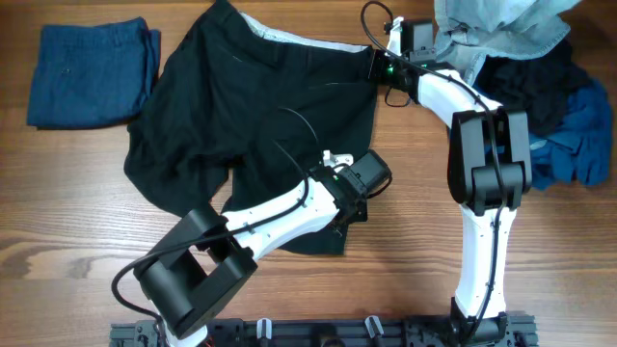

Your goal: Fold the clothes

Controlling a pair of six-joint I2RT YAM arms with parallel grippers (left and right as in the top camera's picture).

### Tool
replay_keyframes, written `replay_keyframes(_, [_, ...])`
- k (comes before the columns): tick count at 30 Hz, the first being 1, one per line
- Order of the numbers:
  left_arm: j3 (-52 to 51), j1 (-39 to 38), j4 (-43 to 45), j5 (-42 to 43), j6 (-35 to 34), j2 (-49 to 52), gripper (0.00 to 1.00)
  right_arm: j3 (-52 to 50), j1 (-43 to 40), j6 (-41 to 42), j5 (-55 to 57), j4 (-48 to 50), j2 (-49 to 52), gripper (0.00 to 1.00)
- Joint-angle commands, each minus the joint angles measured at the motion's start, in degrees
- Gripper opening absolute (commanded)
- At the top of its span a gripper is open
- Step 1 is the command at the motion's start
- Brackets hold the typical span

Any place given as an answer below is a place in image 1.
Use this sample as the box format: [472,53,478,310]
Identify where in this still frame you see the light blue denim garment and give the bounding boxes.
[434,0,580,85]

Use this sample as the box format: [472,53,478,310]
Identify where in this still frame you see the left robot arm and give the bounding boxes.
[134,150,391,346]

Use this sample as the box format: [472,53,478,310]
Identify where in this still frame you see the black shorts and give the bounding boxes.
[122,0,380,256]

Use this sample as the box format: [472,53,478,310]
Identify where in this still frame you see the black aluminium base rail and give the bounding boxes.
[108,311,539,347]

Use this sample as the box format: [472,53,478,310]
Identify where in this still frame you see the blue crumpled garment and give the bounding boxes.
[529,80,613,190]

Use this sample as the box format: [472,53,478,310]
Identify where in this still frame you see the right black cable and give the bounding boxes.
[360,0,507,346]

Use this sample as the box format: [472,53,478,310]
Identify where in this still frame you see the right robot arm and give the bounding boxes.
[370,17,531,346]

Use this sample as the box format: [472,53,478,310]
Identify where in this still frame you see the folded navy blue shorts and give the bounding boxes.
[27,17,161,130]

